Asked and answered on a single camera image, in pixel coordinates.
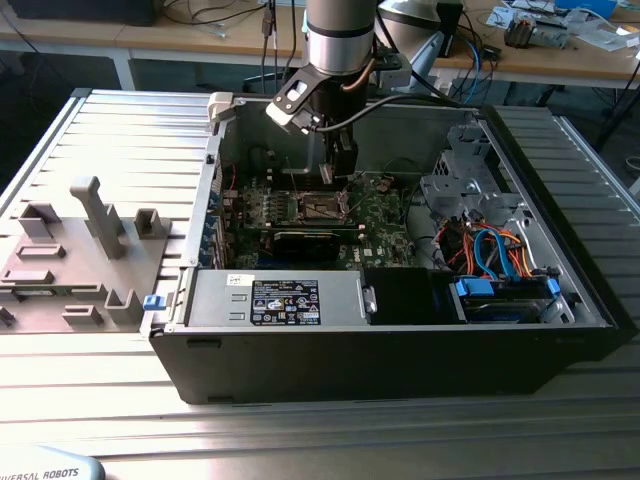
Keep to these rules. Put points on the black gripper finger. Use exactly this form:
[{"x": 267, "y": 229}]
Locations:
[{"x": 346, "y": 157}]

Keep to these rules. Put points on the silver CPU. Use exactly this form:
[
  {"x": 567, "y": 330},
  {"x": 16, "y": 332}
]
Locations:
[{"x": 326, "y": 173}]

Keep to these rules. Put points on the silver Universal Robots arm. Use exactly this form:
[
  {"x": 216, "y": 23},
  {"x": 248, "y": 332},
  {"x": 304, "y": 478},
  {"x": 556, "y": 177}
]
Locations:
[{"x": 340, "y": 45}]

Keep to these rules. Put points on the CPU socket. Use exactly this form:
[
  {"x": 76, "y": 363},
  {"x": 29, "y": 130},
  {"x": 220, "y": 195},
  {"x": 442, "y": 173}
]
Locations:
[{"x": 320, "y": 207}]

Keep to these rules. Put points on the copper CPU cooler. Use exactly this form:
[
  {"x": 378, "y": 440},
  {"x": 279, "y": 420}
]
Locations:
[{"x": 517, "y": 32}]

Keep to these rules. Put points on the coin cell battery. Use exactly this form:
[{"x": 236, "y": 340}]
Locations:
[{"x": 384, "y": 186}]

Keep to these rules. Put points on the green motherboard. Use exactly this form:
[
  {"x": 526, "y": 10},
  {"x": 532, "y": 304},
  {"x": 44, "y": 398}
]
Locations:
[{"x": 385, "y": 225}]

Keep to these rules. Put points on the black graphics card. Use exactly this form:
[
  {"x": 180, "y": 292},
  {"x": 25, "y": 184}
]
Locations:
[{"x": 305, "y": 245}]

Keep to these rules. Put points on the grey metal drive cage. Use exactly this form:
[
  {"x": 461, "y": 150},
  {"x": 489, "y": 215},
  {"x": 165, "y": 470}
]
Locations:
[{"x": 450, "y": 192}]

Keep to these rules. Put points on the beige case latch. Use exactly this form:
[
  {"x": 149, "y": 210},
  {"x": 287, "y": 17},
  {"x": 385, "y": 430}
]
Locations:
[{"x": 220, "y": 106}]

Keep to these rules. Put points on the black upright box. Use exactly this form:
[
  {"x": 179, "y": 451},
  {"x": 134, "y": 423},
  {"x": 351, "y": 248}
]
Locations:
[{"x": 450, "y": 25}]

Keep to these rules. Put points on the blue disk carrier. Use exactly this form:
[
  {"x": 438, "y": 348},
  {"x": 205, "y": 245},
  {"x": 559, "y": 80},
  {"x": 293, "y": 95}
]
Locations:
[{"x": 472, "y": 290}]

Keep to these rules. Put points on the grey power supply unit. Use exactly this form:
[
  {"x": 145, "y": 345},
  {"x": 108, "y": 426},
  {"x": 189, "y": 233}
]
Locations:
[{"x": 215, "y": 300}]

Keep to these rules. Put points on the wooden desk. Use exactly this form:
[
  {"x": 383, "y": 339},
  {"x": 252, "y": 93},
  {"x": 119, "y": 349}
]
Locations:
[
  {"x": 150, "y": 37},
  {"x": 550, "y": 62}
]

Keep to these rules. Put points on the black PC case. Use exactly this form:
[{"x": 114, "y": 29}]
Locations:
[{"x": 350, "y": 365}]

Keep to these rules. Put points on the grey metal device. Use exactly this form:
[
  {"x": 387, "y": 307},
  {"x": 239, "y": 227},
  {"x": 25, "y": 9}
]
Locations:
[{"x": 550, "y": 35}]

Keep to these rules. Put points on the blue case latch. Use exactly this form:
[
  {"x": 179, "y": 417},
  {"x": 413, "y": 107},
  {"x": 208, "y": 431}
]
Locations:
[{"x": 153, "y": 303}]

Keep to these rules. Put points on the blue box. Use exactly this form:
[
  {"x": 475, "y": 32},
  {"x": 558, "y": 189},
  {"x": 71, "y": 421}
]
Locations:
[{"x": 590, "y": 5}]

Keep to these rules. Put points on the black computer box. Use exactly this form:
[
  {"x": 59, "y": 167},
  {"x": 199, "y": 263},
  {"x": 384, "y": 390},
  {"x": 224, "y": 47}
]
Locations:
[{"x": 75, "y": 10}]

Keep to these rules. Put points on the grey parts rack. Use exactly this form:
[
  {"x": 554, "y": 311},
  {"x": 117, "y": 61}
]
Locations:
[{"x": 75, "y": 280}]

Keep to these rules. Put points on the pale blue teach pendant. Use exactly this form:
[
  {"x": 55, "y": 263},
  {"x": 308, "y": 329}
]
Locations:
[{"x": 50, "y": 465}]

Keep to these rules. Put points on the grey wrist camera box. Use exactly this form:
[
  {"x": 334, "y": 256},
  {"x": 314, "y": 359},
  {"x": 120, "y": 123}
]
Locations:
[{"x": 395, "y": 77}]

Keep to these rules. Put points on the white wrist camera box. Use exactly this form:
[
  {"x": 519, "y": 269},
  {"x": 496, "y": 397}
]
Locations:
[{"x": 282, "y": 114}]

